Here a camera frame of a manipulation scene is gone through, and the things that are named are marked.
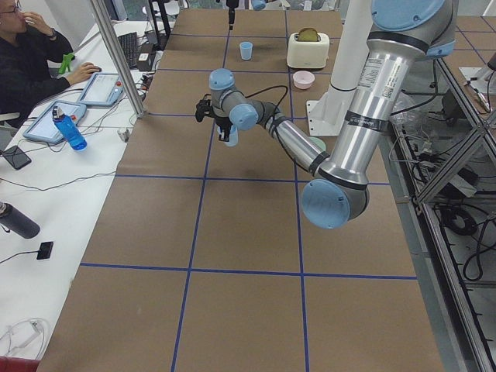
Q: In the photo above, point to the far teach pendant tablet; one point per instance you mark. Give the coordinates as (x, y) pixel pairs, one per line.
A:
(102, 90)

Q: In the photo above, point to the black keyboard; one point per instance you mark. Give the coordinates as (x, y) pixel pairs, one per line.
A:
(130, 48)

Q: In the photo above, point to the aluminium frame post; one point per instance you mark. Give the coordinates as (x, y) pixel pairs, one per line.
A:
(114, 49)

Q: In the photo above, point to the light blue cup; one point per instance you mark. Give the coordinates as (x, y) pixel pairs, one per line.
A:
(233, 137)
(246, 50)

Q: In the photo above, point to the mint green bowl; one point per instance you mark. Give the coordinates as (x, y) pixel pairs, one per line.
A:
(319, 143)

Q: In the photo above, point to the small black square puck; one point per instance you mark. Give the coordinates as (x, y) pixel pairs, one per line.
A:
(45, 250)

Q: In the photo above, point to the bread slice in toaster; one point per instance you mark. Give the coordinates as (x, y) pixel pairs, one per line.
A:
(307, 34)

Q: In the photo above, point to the green toy figure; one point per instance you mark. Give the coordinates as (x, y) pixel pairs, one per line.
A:
(65, 65)

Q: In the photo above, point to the blue water bottle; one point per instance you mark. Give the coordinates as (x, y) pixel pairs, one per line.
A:
(68, 129)

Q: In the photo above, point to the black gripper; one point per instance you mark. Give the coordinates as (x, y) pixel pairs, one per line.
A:
(231, 14)
(223, 124)

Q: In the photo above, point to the seated person in black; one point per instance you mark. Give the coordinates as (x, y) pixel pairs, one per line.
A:
(28, 44)

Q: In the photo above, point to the cream toaster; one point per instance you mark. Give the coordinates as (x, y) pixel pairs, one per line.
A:
(306, 54)

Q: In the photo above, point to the black smartphone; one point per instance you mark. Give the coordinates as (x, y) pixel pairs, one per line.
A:
(16, 157)

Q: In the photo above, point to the dark grey thermos bottle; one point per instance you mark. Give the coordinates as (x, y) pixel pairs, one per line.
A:
(17, 222)

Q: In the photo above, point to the pink bowl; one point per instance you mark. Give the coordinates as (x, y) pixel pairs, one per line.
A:
(303, 79)

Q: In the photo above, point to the near teach pendant tablet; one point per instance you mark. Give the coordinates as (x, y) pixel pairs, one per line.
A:
(43, 129)

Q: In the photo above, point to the teach pendant tablet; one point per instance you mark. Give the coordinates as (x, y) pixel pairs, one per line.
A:
(43, 129)
(102, 90)

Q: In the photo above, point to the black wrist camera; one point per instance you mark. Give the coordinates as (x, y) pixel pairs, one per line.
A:
(203, 109)

